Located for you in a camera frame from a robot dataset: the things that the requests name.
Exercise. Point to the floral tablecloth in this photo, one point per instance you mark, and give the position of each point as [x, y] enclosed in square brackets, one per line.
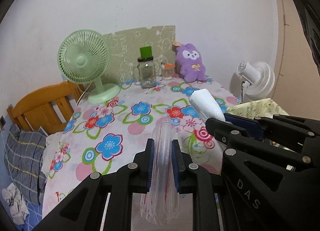
[104, 137]

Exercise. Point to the green plastic cup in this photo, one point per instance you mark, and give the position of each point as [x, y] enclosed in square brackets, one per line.
[146, 52]

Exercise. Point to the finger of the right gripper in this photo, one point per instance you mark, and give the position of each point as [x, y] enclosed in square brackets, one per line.
[236, 132]
[300, 135]

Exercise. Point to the clear plastic pen bag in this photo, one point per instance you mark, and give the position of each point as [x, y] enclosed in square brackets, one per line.
[162, 203]

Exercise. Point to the white tissue roll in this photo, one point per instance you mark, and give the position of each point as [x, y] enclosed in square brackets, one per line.
[205, 105]

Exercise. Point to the yellow cartoon storage box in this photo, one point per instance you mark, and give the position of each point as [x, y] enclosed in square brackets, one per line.
[242, 115]

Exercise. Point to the purple plush bunny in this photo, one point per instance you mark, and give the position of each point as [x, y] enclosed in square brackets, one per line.
[189, 63]

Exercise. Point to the crumpled white cloth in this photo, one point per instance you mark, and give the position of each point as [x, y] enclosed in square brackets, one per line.
[17, 206]

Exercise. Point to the white standing fan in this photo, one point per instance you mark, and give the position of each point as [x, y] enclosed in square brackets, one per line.
[252, 81]

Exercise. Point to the green desk fan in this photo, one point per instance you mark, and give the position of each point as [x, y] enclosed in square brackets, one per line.
[83, 58]

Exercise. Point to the cotton swab jar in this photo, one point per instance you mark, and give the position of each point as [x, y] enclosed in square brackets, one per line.
[167, 71]

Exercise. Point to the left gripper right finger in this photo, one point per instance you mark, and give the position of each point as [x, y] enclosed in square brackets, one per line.
[207, 189]

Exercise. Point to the grey plaid pillow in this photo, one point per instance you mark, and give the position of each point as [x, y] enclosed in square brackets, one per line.
[23, 161]

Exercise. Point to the wooden bed headboard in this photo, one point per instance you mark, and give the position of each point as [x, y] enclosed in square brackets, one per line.
[48, 108]

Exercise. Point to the glass mason jar mug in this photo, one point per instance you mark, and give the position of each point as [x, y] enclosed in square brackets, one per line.
[144, 72]

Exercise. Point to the green patterned wall board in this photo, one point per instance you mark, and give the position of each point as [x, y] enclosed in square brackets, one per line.
[124, 47]

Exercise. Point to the white blanket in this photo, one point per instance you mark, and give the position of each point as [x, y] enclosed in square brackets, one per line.
[52, 145]

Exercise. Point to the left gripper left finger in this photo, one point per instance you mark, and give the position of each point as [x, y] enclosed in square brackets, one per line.
[103, 202]

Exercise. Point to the beige door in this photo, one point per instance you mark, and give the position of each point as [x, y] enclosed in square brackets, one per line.
[297, 80]

